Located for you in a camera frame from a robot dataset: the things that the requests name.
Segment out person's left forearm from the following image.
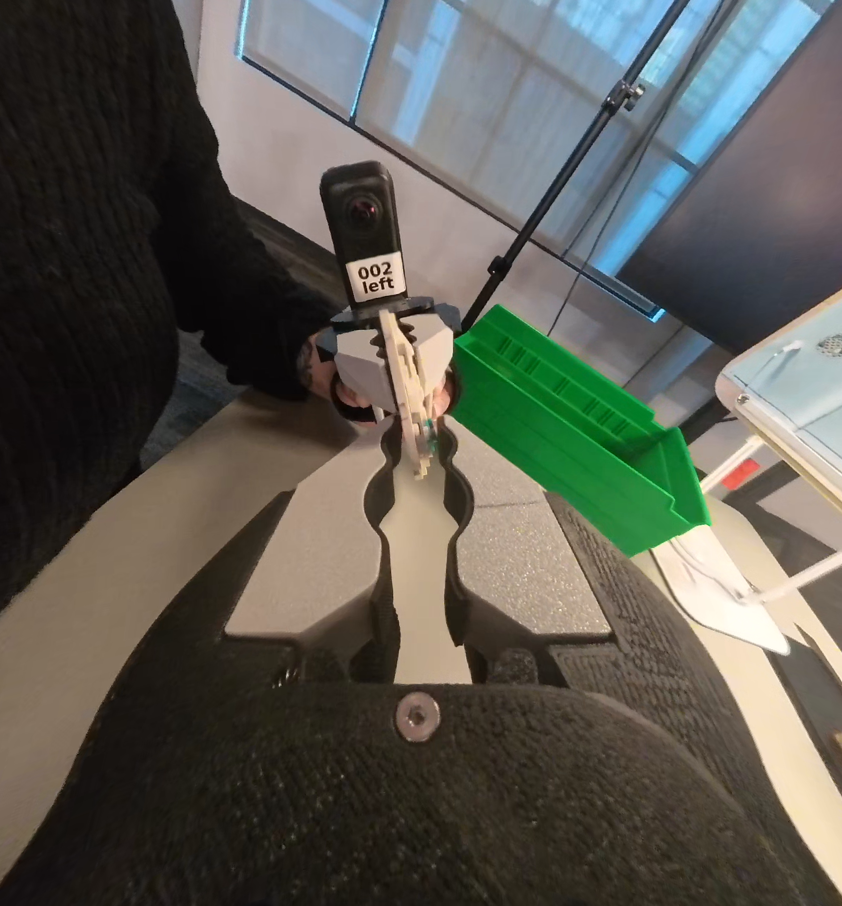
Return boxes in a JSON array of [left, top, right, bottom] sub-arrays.
[[173, 177, 338, 406]]

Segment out black light stand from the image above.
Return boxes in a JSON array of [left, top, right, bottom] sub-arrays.
[[458, 0, 694, 334]]

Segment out round white lego plate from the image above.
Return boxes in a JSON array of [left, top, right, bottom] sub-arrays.
[[379, 311, 442, 484]]

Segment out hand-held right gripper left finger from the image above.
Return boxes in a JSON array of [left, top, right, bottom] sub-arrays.
[[223, 418, 404, 678]]

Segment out glass window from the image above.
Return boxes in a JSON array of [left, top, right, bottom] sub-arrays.
[[240, 0, 840, 321]]

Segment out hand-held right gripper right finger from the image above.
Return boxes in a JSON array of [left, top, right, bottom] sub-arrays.
[[437, 418, 615, 682]]

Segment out large black screen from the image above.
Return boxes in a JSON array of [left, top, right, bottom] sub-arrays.
[[615, 0, 842, 356]]

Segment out white elastic page cord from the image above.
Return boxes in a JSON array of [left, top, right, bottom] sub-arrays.
[[740, 342, 804, 406]]

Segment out light blue instruction booklet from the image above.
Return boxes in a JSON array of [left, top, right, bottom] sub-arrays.
[[725, 279, 842, 496]]

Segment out person's left hand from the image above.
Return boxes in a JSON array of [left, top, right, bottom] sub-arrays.
[[295, 331, 462, 421]]

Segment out green plastic bin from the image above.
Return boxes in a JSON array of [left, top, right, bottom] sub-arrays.
[[453, 304, 714, 558]]

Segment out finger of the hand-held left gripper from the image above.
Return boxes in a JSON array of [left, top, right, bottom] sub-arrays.
[[413, 319, 459, 399], [333, 317, 398, 413]]

